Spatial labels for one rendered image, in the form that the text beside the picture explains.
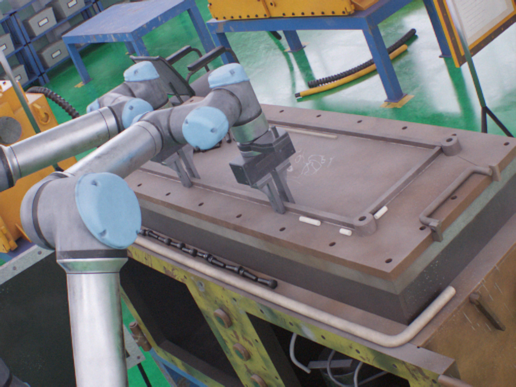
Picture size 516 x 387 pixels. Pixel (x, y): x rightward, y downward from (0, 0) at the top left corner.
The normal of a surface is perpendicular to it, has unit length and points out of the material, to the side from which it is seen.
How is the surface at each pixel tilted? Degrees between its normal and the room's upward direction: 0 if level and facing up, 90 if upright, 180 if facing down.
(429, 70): 0
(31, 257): 90
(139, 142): 70
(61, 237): 54
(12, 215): 90
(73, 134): 66
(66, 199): 38
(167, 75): 107
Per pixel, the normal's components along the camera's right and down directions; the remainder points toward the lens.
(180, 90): -0.46, 0.78
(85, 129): 0.39, -0.20
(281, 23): -0.69, 0.55
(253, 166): 0.60, 0.14
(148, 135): 0.67, -0.43
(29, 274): 0.41, 0.27
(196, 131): -0.40, 0.56
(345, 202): -0.37, -0.82
